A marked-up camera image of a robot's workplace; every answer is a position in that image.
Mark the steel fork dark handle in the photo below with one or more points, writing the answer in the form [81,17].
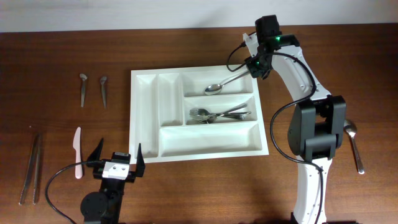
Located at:
[205,113]

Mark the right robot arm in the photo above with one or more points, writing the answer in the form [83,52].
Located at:
[316,128]

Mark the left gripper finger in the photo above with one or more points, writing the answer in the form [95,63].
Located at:
[95,155]
[140,164]

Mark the pink plastic knife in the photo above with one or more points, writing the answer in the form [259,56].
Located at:
[77,148]

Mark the steel tongs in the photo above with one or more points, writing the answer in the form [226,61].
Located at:
[33,171]

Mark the small steel spoon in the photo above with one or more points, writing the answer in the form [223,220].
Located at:
[83,88]
[103,90]

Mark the small steel spoon right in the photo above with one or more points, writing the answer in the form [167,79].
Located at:
[103,90]

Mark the white plastic cutlery tray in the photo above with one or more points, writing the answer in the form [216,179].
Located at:
[161,100]

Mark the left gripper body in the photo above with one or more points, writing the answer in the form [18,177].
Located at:
[112,185]

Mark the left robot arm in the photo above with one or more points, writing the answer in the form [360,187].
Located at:
[104,206]

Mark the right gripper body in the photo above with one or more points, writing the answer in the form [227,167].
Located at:
[257,64]

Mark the small steel spoon left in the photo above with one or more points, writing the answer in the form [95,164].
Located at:
[83,88]

